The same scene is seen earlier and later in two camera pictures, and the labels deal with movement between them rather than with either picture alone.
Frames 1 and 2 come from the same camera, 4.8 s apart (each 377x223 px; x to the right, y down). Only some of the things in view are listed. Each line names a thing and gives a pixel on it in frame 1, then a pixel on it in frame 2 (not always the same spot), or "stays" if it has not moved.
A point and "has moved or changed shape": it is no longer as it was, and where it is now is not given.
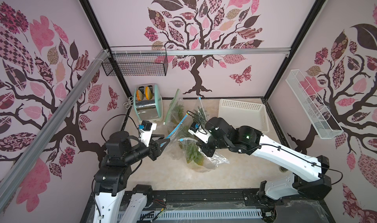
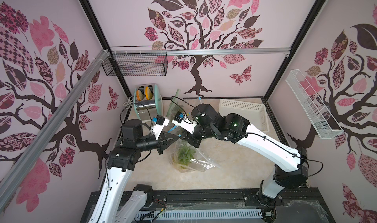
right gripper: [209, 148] -> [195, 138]
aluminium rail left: [13, 174] stays
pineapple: [192, 153] -> [185, 154]
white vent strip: [152, 216] stays
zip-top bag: [189, 152] has moved or changed shape
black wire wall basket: [138, 64] stays
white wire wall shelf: [324, 125] stays
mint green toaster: [148, 102] stays
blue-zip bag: [179, 131] -> [174, 129]
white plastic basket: [240, 113] stays
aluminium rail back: [204, 49] stays
